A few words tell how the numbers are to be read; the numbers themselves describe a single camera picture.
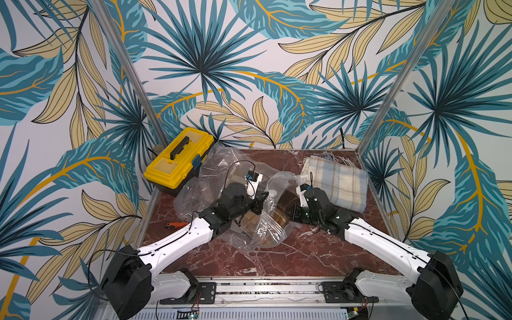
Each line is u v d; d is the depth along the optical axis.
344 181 1.04
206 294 0.73
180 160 0.92
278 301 0.73
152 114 1.01
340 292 0.73
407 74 0.85
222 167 1.09
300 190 0.75
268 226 0.73
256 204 0.67
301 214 0.71
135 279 0.39
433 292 0.39
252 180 0.65
